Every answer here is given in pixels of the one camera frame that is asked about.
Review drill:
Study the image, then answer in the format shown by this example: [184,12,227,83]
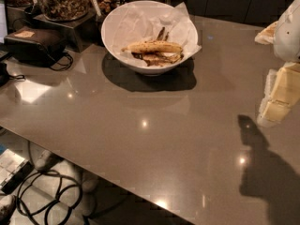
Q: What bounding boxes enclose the black cables on floor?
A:
[15,141,95,225]

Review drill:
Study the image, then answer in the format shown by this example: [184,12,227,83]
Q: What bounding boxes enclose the black device with label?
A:
[4,26,67,68]

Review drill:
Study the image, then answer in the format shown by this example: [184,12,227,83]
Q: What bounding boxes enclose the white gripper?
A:
[254,0,300,128]

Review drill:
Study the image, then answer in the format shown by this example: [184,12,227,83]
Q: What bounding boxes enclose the white paper liner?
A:
[101,0,202,76]

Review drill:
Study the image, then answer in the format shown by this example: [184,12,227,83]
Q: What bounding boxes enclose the white ceramic bowl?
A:
[101,0,202,76]

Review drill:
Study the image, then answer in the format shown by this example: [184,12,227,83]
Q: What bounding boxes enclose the black metal stand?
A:
[7,7,99,53]

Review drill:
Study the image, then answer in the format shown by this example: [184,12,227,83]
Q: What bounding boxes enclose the brown banana peel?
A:
[131,27,183,67]

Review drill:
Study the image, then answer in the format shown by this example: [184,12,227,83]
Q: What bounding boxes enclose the white box on floor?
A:
[0,147,33,194]

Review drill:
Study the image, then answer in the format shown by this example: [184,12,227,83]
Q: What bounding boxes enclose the spotted yellow banana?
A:
[121,40,183,53]

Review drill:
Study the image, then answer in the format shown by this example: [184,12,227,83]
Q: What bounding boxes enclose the glass jar of nuts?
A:
[37,0,89,22]

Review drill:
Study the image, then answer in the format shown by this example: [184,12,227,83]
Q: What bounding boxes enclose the black cable on table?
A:
[48,51,75,72]

